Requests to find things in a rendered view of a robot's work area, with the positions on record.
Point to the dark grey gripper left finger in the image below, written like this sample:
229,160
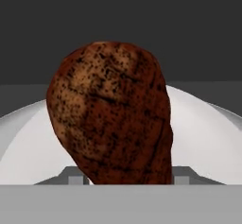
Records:
67,177

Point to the brown speckled steak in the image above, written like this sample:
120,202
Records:
110,114

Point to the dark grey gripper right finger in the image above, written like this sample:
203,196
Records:
189,176

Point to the white round plate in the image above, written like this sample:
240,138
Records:
201,139

